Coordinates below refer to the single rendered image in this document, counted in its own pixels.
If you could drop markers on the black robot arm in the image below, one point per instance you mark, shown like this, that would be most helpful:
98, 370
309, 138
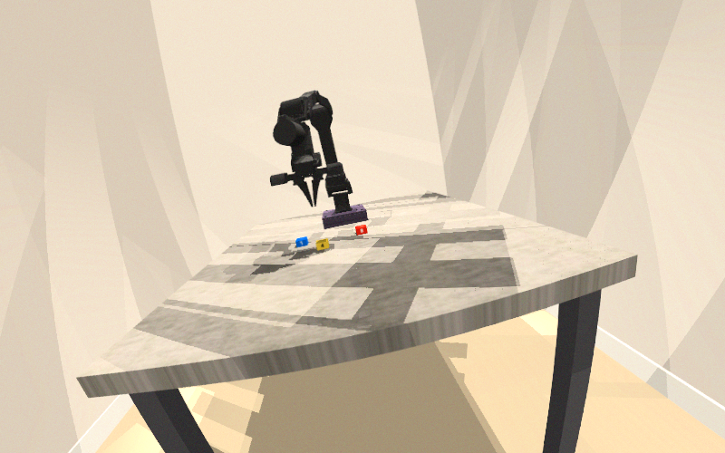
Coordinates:
290, 130

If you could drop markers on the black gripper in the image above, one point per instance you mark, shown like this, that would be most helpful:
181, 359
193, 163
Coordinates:
334, 168

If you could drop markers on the yellow block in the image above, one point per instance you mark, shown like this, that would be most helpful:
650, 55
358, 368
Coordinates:
322, 244

